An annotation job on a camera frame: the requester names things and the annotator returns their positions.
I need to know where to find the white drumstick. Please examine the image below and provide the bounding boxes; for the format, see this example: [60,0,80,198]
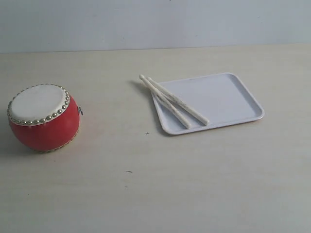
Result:
[139,74,191,129]
[146,77,209,125]

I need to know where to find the red small drum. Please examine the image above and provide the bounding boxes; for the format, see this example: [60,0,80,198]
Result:
[7,83,83,152]

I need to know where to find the white plastic tray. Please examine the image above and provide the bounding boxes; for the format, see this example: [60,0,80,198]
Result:
[152,73,264,135]

